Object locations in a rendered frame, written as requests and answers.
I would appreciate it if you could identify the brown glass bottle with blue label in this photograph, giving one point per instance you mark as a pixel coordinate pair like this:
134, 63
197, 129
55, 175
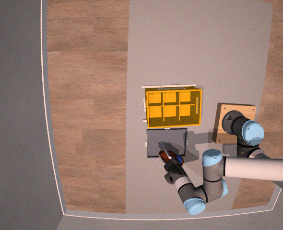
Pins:
172, 154

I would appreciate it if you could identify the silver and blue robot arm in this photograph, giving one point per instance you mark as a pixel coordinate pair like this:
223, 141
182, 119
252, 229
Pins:
251, 162

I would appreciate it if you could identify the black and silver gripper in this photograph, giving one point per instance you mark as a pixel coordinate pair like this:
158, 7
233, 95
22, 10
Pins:
176, 174

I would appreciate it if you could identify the yellow open-top crate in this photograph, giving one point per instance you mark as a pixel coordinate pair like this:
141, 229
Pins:
173, 106

